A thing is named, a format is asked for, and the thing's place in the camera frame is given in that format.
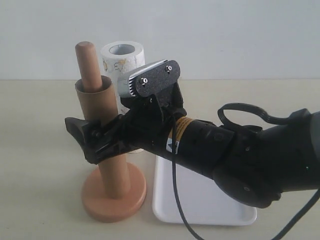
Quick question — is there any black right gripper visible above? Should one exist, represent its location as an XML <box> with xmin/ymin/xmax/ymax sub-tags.
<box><xmin>64</xmin><ymin>83</ymin><xmax>187</xmax><ymax>165</ymax></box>

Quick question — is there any printed white paper towel roll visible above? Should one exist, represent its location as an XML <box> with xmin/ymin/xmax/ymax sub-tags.
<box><xmin>100</xmin><ymin>41</ymin><xmax>145</xmax><ymax>115</ymax></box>

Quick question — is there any brown cardboard tube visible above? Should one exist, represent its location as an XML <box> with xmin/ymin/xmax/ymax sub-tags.
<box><xmin>75</xmin><ymin>75</ymin><xmax>118</xmax><ymax>125</ymax></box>

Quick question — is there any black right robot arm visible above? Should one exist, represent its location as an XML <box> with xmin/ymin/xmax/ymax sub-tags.
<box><xmin>65</xmin><ymin>83</ymin><xmax>320</xmax><ymax>208</ymax></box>

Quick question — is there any wooden paper towel holder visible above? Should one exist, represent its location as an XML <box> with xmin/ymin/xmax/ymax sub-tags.
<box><xmin>75</xmin><ymin>41</ymin><xmax>147</xmax><ymax>223</ymax></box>

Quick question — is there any white plastic tray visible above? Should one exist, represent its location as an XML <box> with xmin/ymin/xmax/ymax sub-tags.
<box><xmin>152</xmin><ymin>156</ymin><xmax>258</xmax><ymax>226</ymax></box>

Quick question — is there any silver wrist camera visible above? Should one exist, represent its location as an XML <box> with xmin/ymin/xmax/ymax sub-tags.
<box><xmin>117</xmin><ymin>59</ymin><xmax>181</xmax><ymax>98</ymax></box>

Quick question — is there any black camera cable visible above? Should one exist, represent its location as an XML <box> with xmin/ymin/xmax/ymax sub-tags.
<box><xmin>166</xmin><ymin>104</ymin><xmax>320</xmax><ymax>240</ymax></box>

